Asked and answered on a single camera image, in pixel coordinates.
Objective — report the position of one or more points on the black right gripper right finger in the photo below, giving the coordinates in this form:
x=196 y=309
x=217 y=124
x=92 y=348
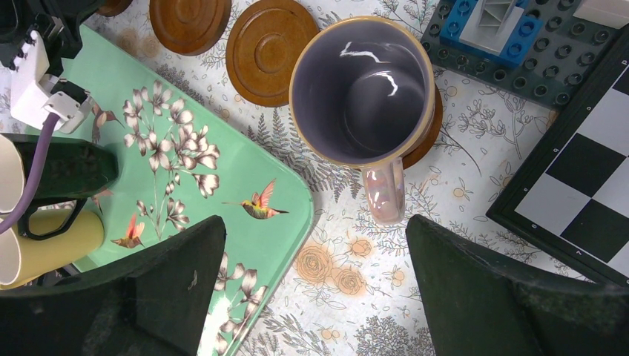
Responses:
x=480 y=302

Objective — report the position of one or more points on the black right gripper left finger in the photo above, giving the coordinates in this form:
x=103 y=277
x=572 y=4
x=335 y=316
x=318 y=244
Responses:
x=153 y=302

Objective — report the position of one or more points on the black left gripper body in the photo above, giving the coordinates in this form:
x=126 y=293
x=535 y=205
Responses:
x=57 y=22

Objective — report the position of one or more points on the brown wooden coaster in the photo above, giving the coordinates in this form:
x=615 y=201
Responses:
x=423 y=148
x=263 y=46
x=113 y=7
x=189 y=27

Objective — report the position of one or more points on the yellow mug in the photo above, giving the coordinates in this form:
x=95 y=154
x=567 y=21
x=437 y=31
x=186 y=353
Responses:
x=24 y=259

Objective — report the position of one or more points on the dark green mug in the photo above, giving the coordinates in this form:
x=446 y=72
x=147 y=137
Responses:
x=74 y=169

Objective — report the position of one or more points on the pink iridescent mug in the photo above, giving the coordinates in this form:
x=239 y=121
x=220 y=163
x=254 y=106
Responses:
x=362 y=95

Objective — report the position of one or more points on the cream black mug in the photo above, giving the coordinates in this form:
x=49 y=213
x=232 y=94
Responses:
x=11 y=176

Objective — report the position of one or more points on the floral tablecloth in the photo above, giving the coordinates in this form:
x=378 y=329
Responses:
x=352 y=289

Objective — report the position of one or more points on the green floral tray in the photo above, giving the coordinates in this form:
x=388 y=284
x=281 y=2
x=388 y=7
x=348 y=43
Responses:
x=178 y=164

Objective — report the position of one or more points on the black white chessboard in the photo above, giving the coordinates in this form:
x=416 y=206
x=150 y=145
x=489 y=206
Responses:
x=570 y=196

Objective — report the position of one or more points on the grey toy brick baseplate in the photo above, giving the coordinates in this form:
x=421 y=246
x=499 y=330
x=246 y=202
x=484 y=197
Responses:
x=546 y=59

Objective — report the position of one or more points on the grey toy brick piece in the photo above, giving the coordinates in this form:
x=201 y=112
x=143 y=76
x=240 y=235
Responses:
x=490 y=25

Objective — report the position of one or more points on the blue toy brick block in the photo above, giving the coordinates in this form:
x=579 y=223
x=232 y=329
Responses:
x=514 y=51

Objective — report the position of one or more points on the white toy brick block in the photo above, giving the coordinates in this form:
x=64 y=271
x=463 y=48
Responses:
x=610 y=13

